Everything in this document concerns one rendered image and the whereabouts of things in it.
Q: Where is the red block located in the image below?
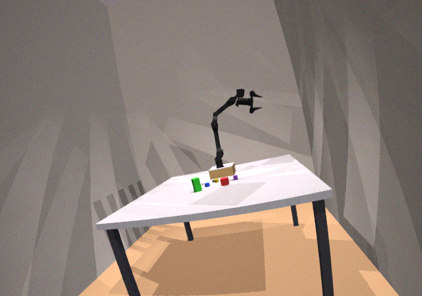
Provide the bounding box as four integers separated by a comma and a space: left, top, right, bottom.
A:
220, 177, 230, 186

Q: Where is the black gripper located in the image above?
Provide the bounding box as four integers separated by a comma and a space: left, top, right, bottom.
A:
243, 90, 262, 113

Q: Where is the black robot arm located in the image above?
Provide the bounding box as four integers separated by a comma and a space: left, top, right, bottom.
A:
211, 89, 245, 168

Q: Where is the green block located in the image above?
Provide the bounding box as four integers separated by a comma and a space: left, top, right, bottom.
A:
192, 184, 202, 192
191, 178, 201, 186

